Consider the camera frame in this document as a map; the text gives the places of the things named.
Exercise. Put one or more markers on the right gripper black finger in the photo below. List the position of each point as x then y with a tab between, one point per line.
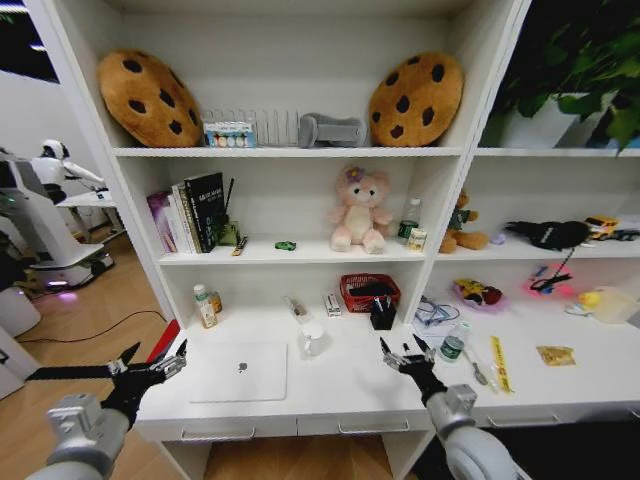
426	350
390	356

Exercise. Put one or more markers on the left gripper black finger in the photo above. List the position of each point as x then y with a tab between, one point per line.
125	359
172	364

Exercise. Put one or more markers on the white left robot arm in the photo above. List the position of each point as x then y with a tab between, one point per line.
75	440

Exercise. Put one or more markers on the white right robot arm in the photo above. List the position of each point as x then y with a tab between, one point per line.
462	435

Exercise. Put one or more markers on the red chair part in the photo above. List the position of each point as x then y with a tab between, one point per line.
165	340

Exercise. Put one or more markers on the small bottle green label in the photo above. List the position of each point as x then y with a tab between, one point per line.
453	345

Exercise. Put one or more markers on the black pen holder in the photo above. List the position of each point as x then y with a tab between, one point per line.
383	315

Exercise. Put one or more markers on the black flat bar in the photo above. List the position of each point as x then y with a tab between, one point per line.
65	372

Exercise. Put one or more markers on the white cap drink bottle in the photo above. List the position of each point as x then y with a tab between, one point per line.
204	310

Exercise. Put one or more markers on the red mesh basket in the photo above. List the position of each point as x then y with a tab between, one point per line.
367	292

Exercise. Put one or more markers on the white laptop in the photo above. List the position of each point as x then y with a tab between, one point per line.
240	372

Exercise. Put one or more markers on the small orange bottle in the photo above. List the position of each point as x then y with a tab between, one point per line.
216	302

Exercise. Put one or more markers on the purple plate with toys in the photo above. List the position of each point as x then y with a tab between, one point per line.
480	296

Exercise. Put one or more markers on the yellow printed strip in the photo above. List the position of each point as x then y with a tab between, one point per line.
501	364

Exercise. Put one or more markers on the small white box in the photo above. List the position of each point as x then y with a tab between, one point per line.
332	305

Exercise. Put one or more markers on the white mug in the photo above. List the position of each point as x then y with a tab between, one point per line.
312	340

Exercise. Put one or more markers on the clear plastic packet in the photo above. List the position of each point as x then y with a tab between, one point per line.
298	309

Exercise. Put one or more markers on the small cream carton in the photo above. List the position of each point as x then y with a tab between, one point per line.
417	241

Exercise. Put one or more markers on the white shelf desk unit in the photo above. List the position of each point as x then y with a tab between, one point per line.
310	280

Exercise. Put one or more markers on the gold snack packet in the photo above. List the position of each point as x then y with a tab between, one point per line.
556	355

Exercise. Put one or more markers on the brown teddy bear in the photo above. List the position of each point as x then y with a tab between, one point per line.
462	225

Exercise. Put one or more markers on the clear bottle green label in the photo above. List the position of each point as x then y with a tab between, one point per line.
410	220

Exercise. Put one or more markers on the small purple toy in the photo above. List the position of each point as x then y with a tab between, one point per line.
497	238

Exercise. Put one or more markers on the small brown bar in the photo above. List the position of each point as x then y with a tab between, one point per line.
240	246

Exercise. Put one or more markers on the pink plate with toy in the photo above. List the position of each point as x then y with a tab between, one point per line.
547	286

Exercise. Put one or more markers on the purple and white box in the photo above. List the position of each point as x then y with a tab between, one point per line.
162	222

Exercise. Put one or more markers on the white book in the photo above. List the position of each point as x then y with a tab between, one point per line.
184	220

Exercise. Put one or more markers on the pink plush bear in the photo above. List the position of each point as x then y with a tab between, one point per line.
361	212

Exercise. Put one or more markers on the white wheeled machine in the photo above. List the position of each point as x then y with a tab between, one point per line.
45	235

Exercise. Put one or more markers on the green toy car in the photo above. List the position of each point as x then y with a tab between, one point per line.
285	245

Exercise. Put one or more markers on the white standing desk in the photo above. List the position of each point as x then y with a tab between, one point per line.
92	210

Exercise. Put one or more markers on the black hardcover book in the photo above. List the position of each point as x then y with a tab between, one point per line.
206	212

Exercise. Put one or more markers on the small white blue toy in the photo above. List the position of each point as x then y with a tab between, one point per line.
576	309

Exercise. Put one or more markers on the yellow rubber duck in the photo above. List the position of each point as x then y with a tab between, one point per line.
590	299

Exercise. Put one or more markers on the thin black stick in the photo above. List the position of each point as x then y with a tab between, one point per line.
229	197

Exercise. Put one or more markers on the translucent plastic container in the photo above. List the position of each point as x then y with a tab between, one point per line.
615	304

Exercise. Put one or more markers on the white humanoid robot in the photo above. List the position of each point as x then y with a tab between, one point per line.
62	167

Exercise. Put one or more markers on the yellow toy truck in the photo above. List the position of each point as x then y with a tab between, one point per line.
602	226

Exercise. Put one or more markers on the black toy car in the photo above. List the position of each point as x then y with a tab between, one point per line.
625	234

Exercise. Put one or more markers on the box of coloured paint pots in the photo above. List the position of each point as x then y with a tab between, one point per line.
230	135

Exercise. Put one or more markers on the chocolate chip cookie pillow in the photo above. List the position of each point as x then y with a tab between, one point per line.
147	97
416	100

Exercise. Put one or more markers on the white plant pot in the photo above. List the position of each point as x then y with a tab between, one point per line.
545	127

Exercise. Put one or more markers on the white slatted file rack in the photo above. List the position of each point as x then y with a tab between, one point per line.
275	122

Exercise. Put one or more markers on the green potted plant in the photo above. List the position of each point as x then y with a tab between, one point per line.
575	55

